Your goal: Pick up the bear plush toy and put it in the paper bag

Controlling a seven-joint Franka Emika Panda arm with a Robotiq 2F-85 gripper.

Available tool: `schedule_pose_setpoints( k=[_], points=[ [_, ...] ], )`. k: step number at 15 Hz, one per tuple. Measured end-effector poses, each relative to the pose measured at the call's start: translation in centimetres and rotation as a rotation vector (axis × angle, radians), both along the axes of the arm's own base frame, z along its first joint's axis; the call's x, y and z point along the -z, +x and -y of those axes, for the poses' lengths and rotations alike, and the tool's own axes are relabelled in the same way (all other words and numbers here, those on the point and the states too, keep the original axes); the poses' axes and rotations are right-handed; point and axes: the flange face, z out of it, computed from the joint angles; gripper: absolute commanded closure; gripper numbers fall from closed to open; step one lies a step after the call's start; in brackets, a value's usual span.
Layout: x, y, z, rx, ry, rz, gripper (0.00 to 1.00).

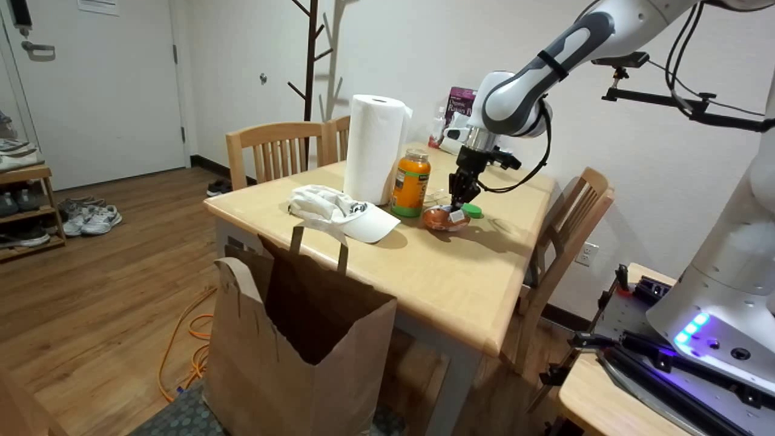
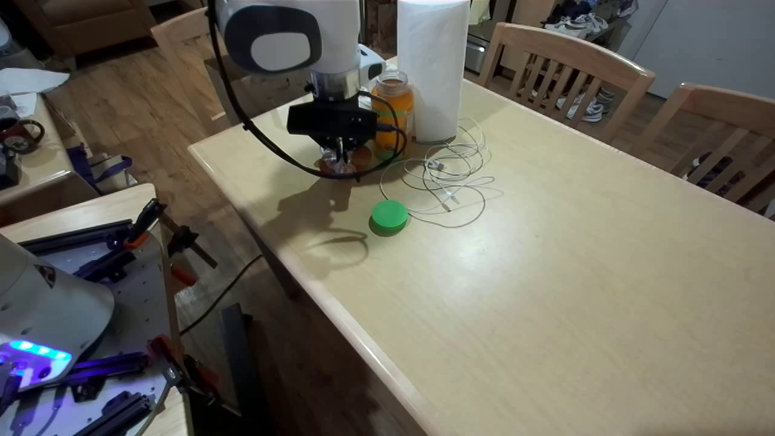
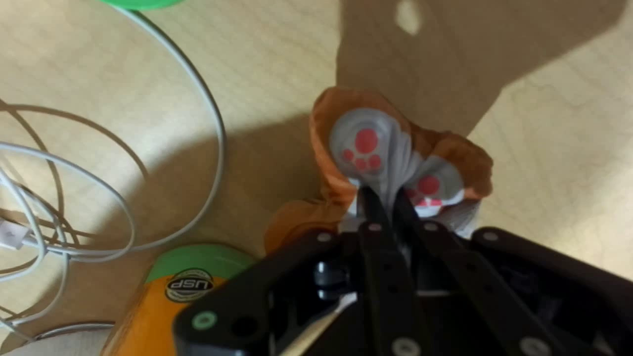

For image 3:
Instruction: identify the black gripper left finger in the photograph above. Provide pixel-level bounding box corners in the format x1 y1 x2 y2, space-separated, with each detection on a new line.
175 185 426 356

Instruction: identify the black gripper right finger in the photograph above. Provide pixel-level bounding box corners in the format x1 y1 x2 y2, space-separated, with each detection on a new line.
394 189 633 356

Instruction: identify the light wooden dining table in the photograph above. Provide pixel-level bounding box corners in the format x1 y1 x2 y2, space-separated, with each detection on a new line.
0 0 633 356

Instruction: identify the orange juice bottle green cap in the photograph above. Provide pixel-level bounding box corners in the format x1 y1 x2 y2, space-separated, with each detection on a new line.
99 240 262 356

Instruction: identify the green round lid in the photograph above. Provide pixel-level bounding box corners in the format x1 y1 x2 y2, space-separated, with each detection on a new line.
99 0 187 13

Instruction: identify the white charging cable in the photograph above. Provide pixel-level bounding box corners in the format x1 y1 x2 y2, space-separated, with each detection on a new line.
0 1 230 345

